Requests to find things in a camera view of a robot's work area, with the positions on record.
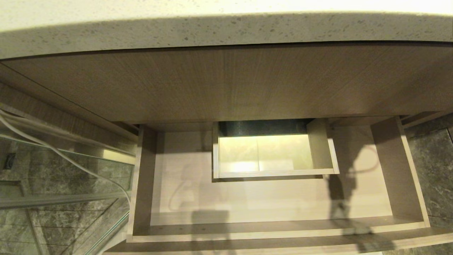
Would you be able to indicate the speckled stone countertop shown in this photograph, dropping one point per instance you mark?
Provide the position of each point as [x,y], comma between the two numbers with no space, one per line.
[226,28]

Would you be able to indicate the wooden cabinet side panel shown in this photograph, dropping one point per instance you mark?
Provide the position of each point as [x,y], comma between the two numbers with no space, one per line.
[35,102]

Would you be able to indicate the chrome floor rail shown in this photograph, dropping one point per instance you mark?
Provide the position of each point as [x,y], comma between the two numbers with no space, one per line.
[110,230]

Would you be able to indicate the glass shower partition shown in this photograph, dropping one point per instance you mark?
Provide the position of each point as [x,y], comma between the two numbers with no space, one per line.
[70,173]

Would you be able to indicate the fixed wooden cabinet front panel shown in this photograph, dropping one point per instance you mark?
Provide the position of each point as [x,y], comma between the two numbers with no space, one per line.
[226,85]

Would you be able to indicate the wooden vanity drawer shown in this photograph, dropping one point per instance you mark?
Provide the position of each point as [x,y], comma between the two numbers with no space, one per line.
[265,200]

